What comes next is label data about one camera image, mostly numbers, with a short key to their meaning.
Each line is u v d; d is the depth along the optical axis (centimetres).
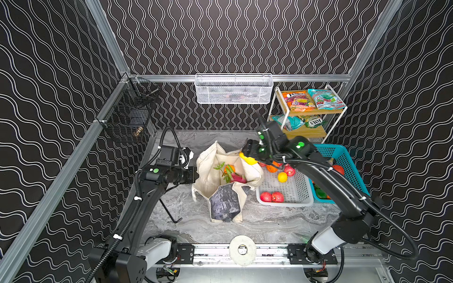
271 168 97
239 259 73
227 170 93
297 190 91
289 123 100
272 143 51
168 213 86
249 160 65
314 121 100
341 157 100
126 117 95
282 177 93
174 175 57
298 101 84
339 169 96
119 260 37
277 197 86
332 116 111
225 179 94
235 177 88
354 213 42
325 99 84
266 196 86
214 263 73
